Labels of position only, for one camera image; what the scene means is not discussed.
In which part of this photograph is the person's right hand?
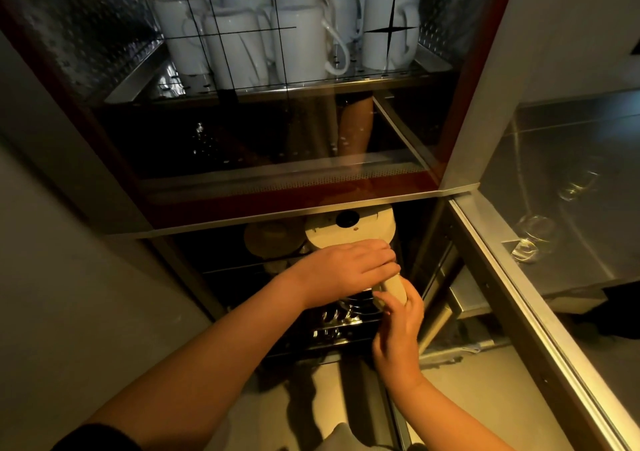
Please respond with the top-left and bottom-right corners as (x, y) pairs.
(371, 279), (426, 392)

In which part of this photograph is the person's left hand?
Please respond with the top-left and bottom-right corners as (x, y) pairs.
(291, 239), (402, 311)

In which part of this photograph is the person's left forearm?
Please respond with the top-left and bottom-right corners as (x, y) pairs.
(82, 271), (315, 451)

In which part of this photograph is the person's right forearm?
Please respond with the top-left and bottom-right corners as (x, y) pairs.
(385, 372), (517, 451)

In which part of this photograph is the cream round plate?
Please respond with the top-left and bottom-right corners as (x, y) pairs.
(243, 220), (309, 260)

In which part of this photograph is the grey garment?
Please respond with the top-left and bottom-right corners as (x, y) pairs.
(319, 422), (362, 451)

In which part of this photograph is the dark glass cabinet door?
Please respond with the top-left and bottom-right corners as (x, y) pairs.
(0, 0), (522, 240)

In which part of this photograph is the metal framed glass door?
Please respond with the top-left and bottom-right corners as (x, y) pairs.
(446, 88), (640, 451)

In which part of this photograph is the perforated metal shelf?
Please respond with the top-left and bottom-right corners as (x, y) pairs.
(104, 40), (455, 106)

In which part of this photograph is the group of white mugs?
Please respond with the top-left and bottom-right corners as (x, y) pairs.
(152, 0), (422, 89)

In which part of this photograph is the black sleeve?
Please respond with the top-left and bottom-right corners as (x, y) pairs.
(50, 422), (132, 451)

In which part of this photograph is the chrome wire rack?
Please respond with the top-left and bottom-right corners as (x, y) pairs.
(299, 293), (383, 354)

